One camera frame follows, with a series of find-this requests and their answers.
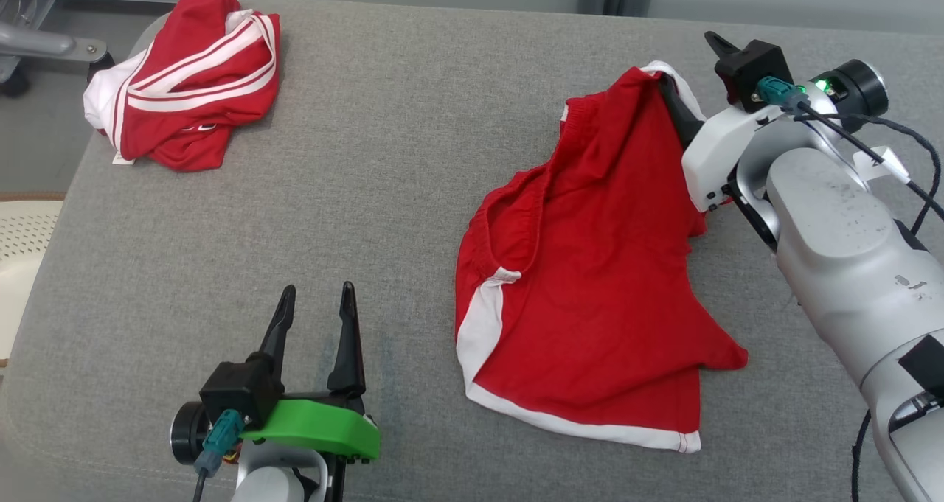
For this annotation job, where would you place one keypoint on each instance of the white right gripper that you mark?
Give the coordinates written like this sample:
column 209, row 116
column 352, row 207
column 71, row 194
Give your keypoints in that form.
column 715, row 148

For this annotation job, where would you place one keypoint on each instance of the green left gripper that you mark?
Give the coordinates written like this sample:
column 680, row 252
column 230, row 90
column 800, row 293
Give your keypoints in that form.
column 324, row 424

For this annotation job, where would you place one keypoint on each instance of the red shorts white trim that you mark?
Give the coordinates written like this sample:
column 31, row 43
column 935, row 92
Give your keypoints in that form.
column 590, row 281

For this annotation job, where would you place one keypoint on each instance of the red basketball jersey white stripes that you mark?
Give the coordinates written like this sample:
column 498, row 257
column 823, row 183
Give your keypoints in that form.
column 192, row 111

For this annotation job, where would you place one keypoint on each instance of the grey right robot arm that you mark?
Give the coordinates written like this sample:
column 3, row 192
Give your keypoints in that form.
column 848, row 251

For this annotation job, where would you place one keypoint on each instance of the white perforated plastic chair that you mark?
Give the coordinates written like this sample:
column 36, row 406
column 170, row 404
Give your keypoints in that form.
column 22, row 236

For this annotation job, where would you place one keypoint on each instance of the black caster wheel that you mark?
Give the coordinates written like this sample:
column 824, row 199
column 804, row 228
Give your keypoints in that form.
column 13, row 82
column 102, row 61

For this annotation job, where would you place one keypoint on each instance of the grey metal stand leg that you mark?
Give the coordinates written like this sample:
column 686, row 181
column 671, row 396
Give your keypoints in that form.
column 37, row 43

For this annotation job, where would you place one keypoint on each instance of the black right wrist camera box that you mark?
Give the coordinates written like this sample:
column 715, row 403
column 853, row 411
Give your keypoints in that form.
column 752, row 71

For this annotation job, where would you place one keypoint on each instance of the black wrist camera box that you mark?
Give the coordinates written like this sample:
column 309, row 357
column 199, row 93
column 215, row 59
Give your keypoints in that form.
column 240, row 388
column 752, row 71

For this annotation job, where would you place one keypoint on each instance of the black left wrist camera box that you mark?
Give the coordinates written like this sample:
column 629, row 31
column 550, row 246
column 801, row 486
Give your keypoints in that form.
column 240, row 388

